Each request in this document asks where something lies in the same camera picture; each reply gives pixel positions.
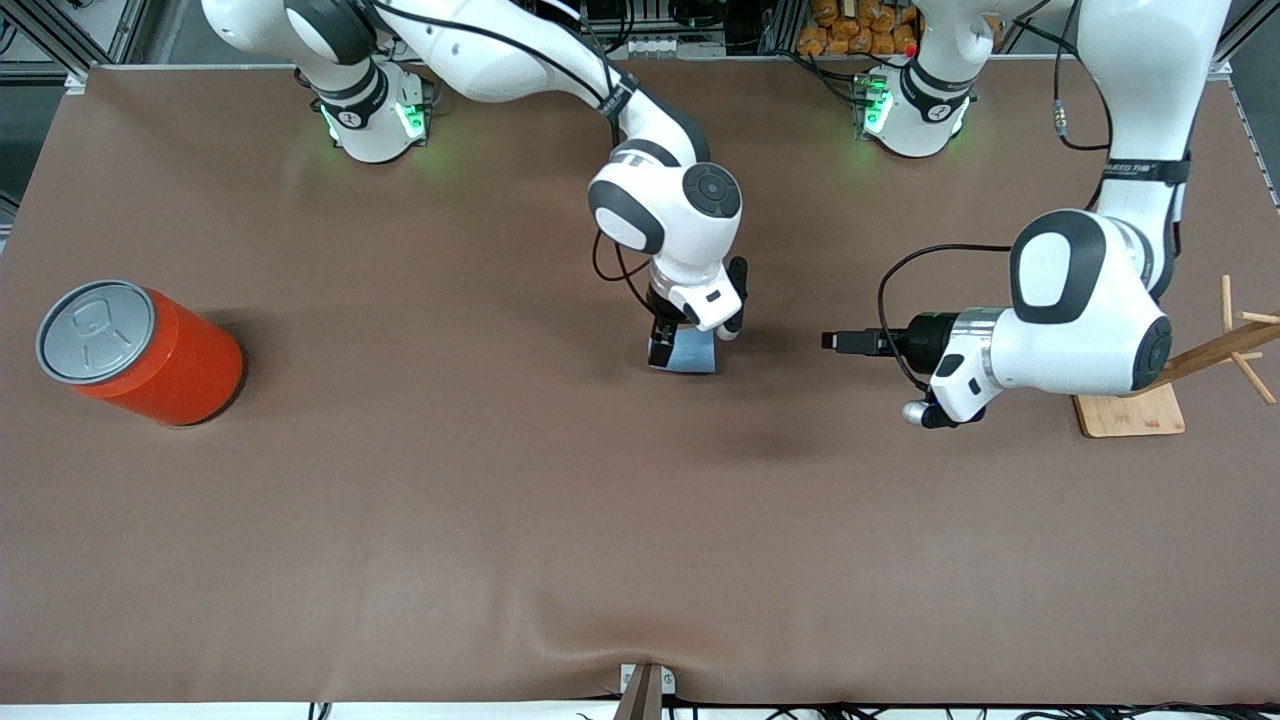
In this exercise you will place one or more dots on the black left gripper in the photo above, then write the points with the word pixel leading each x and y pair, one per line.
pixel 928 335

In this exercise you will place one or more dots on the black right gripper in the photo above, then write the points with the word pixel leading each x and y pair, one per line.
pixel 664 309

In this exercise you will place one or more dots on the light blue plastic cup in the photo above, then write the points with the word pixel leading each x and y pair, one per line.
pixel 695 355

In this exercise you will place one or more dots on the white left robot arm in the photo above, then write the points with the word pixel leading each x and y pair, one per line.
pixel 1070 330

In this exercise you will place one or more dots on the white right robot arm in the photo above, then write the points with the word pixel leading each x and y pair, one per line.
pixel 690 240

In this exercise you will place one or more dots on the white connector strip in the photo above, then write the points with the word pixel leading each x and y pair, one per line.
pixel 660 46

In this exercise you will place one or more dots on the bag of orange snacks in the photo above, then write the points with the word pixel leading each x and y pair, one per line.
pixel 850 30

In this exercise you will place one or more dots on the wooden mug tree stand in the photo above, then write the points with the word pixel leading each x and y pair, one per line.
pixel 1140 415

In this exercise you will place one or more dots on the orange can with grey lid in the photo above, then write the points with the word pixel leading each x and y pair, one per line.
pixel 170 360

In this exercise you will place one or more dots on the metal camera post bracket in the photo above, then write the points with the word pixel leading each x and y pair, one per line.
pixel 645 695

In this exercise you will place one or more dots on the metal table corner bracket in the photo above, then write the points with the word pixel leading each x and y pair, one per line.
pixel 76 82
pixel 1224 70

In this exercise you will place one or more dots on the aluminium extrusion frame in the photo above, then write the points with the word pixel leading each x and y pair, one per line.
pixel 70 30

